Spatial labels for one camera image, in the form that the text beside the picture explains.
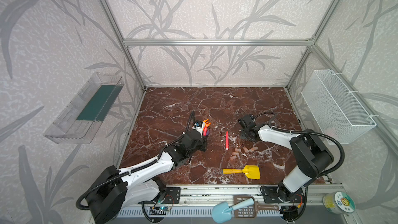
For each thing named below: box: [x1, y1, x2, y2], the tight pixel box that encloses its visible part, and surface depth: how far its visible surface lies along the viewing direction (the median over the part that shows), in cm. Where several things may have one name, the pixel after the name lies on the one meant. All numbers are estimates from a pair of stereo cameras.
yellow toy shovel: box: [222, 164, 261, 180], surface depth 81 cm
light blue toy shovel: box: [211, 198, 255, 224], surface depth 71 cm
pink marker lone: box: [225, 131, 230, 151], surface depth 93 cm
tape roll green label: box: [322, 191, 356, 215], surface depth 67 cm
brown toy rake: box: [233, 195, 280, 218], surface depth 71 cm
